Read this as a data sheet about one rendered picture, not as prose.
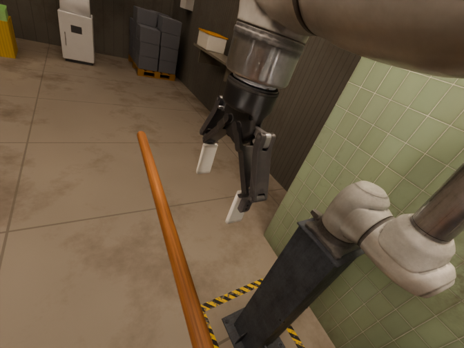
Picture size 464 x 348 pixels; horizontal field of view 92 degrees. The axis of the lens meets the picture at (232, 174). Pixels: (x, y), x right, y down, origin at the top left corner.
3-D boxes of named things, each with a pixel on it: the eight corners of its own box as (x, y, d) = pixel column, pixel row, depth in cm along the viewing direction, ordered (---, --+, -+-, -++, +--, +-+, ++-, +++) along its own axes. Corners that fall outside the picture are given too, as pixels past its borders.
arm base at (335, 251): (322, 210, 107) (329, 201, 104) (362, 248, 93) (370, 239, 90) (297, 217, 97) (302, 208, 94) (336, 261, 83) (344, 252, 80)
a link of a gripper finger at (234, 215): (252, 188, 35) (255, 190, 35) (239, 217, 39) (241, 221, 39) (237, 190, 34) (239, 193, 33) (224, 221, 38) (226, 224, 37)
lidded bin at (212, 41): (224, 54, 367) (228, 39, 355) (205, 50, 348) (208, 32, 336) (213, 48, 394) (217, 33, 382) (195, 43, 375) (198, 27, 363)
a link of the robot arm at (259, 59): (275, 34, 33) (262, 76, 36) (223, 16, 28) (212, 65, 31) (320, 51, 27) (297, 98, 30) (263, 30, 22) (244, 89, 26)
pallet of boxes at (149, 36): (174, 81, 562) (182, 23, 493) (137, 75, 515) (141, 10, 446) (161, 66, 644) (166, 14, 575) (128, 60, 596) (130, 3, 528)
